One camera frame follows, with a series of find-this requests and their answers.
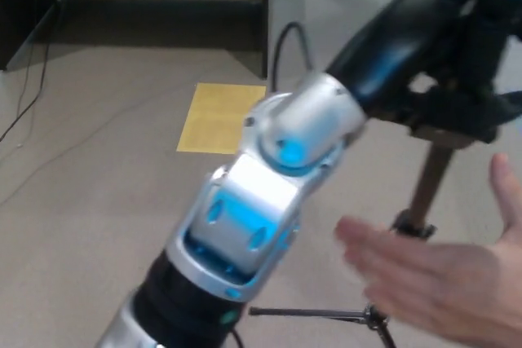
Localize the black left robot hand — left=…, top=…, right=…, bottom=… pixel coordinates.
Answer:
left=325, top=0, right=522, bottom=143

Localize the person's bare hand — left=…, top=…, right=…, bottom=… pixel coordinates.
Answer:
left=334, top=152, right=522, bottom=348

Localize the black tripod with phone holder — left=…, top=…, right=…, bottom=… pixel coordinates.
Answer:
left=248, top=0, right=522, bottom=348

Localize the yellow paper sheet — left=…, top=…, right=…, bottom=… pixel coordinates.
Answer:
left=176, top=82, right=268, bottom=156

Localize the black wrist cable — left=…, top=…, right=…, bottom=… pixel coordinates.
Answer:
left=270, top=20, right=316, bottom=95

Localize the grey floor cable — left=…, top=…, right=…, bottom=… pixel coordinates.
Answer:
left=0, top=85, right=197, bottom=207

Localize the thick black power cable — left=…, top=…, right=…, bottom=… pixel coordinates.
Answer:
left=0, top=0, right=73, bottom=143

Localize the thin black cable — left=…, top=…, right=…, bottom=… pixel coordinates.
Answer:
left=18, top=44, right=34, bottom=119

